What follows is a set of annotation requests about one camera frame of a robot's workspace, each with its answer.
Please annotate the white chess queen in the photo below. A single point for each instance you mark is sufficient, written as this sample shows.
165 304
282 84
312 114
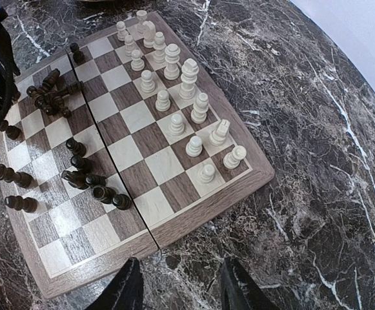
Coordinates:
171 71

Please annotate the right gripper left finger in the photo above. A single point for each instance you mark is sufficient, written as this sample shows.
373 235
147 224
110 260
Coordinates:
125 291

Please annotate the dark chess pawn standing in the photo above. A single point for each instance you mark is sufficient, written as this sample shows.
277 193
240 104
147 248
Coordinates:
78 55

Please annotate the dark chess piece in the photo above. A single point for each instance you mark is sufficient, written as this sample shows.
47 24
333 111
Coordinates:
19 203

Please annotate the wooden chess board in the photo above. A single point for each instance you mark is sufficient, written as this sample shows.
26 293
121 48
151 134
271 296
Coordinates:
121 164

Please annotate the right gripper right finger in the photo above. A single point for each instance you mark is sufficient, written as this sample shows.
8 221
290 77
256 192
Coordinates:
238 290

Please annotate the white chess king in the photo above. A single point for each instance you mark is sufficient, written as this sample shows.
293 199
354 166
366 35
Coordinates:
189 77

